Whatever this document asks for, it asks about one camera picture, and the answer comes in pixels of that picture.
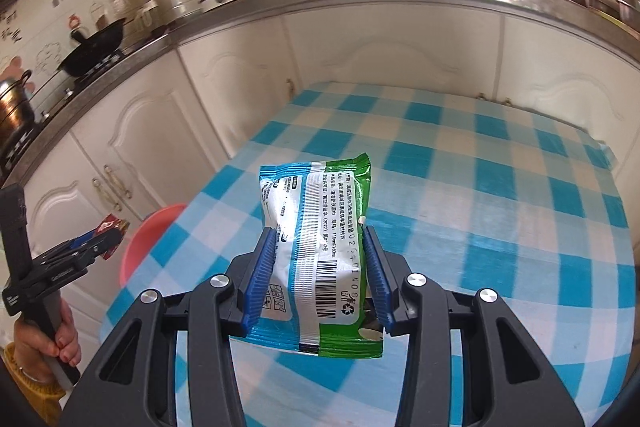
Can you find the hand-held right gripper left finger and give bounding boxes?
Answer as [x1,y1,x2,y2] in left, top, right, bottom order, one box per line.
[59,227,278,427]

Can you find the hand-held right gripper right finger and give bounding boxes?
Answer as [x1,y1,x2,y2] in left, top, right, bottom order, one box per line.
[361,226,586,427]

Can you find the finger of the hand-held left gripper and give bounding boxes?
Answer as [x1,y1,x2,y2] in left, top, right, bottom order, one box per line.
[47,228,108,258]
[65,234,126,268]

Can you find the red snack wrapper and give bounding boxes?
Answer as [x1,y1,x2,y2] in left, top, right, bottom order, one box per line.
[95,216,132,260]

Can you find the red plastic basin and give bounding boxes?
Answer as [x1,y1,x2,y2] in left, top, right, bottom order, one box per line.
[120,203,188,288]

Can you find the blue green white packet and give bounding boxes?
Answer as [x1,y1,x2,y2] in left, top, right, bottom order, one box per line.
[257,152,386,359]

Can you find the person's left forearm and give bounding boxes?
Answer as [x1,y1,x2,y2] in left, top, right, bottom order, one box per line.
[0,342,68,427]

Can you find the person's left hand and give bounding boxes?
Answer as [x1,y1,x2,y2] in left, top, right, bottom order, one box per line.
[12,302,83,383]

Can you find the blue white checked tablecloth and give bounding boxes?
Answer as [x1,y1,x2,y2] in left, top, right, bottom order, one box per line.
[100,81,636,427]

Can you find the black gas stove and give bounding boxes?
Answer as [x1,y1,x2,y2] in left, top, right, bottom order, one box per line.
[0,49,131,178]

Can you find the steel stockpot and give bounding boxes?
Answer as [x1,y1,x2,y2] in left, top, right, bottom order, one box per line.
[0,69,36,135]

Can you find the black wok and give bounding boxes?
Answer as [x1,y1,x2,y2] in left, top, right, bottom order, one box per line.
[57,18,128,78]

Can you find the white kitchen base cabinets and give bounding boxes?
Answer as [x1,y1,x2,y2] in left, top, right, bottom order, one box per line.
[20,2,640,348]

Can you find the white induction cooker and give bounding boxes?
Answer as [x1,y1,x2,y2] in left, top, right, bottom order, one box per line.
[197,0,252,14]

